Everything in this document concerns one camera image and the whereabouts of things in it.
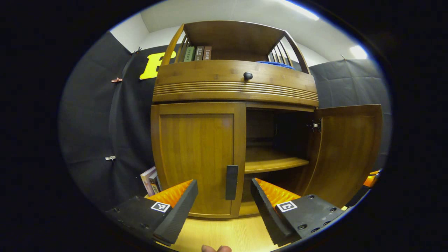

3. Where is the wooden inner shelf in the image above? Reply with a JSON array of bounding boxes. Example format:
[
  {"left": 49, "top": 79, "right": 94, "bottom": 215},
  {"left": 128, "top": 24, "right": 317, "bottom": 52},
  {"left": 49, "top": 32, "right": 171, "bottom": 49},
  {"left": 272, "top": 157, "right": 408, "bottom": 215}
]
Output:
[{"left": 244, "top": 147, "right": 309, "bottom": 174}]

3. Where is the book with yellow label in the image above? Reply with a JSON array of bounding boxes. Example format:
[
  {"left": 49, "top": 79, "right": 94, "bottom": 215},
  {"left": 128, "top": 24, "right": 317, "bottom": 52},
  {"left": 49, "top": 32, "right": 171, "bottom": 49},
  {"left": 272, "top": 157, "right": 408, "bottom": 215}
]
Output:
[{"left": 149, "top": 171, "right": 160, "bottom": 195}]

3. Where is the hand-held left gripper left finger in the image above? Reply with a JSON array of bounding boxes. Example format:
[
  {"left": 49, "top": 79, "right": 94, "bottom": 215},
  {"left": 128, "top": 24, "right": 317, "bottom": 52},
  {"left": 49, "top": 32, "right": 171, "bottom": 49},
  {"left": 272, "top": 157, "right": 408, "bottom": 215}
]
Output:
[{"left": 106, "top": 179, "right": 198, "bottom": 246}]

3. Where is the wooden shoe cabinet door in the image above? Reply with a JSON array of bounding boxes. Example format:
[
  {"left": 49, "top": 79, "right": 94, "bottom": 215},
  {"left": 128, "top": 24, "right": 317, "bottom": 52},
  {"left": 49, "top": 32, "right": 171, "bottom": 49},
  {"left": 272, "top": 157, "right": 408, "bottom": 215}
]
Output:
[
  {"left": 303, "top": 104, "right": 383, "bottom": 209},
  {"left": 150, "top": 102, "right": 246, "bottom": 218}
]

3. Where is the white pink book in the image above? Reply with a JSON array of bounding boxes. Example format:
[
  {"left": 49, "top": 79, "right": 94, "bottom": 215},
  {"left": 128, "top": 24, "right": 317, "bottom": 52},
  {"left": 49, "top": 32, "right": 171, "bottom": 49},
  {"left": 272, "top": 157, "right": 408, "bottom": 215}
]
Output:
[{"left": 140, "top": 166, "right": 157, "bottom": 197}]

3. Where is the black backdrop cloth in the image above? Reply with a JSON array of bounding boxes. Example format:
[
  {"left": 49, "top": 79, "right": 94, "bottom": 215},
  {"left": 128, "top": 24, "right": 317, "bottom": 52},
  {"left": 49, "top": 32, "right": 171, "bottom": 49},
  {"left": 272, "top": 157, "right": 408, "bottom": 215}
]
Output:
[{"left": 59, "top": 31, "right": 392, "bottom": 210}]

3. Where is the wooden double-door shoe cabinet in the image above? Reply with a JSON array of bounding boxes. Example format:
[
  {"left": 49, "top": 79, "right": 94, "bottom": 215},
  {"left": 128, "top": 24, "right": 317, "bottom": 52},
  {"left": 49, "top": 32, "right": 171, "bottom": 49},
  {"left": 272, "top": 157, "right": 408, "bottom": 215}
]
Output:
[{"left": 150, "top": 20, "right": 383, "bottom": 219}]

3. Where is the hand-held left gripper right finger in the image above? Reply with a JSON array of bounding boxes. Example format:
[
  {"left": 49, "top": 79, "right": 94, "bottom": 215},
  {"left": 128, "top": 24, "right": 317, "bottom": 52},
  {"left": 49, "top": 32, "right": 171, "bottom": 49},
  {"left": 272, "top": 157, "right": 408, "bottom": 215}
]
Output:
[{"left": 250, "top": 178, "right": 345, "bottom": 246}]

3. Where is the wooden ribbed drawer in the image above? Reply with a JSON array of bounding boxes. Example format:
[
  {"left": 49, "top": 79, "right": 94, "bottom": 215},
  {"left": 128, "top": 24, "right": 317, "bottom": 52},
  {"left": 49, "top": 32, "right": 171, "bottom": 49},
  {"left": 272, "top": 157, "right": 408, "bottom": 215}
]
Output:
[{"left": 152, "top": 59, "right": 319, "bottom": 107}]

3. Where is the blue folded towel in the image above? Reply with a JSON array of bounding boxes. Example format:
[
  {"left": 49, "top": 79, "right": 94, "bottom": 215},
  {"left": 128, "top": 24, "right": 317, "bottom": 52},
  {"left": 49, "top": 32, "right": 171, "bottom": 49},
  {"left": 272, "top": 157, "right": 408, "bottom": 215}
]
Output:
[{"left": 255, "top": 61, "right": 296, "bottom": 70}]

